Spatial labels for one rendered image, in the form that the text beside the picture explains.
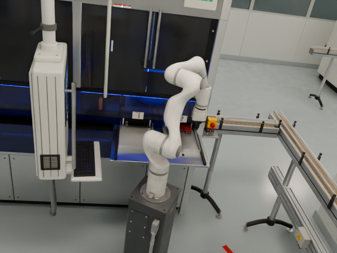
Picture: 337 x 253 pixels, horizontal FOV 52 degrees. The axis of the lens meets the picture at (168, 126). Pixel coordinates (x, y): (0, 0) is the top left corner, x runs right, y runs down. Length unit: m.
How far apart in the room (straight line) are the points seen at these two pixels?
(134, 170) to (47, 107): 1.15
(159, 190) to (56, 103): 0.78
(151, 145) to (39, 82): 0.69
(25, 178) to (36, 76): 1.34
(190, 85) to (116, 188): 1.50
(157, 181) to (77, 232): 1.23
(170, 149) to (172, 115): 0.19
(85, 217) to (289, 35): 5.94
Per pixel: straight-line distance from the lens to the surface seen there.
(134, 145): 2.54
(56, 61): 2.06
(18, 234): 3.15
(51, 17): 2.09
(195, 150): 2.54
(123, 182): 3.02
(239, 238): 3.28
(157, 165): 1.99
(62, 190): 3.13
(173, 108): 1.88
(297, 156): 2.83
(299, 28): 7.90
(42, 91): 2.00
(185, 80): 1.86
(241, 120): 2.96
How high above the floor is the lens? 2.30
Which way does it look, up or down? 30 degrees down
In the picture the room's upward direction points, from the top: 9 degrees clockwise
